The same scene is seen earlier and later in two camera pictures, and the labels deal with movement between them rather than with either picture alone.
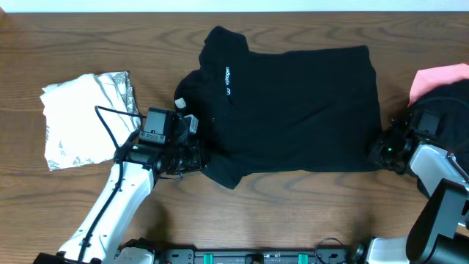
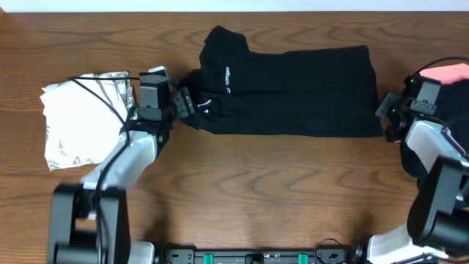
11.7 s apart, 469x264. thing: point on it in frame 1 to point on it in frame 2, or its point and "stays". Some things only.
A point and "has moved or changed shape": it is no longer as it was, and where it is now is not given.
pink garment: x=428 y=78 stays
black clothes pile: x=451 y=101 stays
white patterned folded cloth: x=75 y=136 stays
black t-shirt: x=314 y=110 has moved or changed shape
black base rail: x=325 y=254 stays
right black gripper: x=374 y=155 to x=382 y=111
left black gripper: x=195 y=164 to x=183 y=103
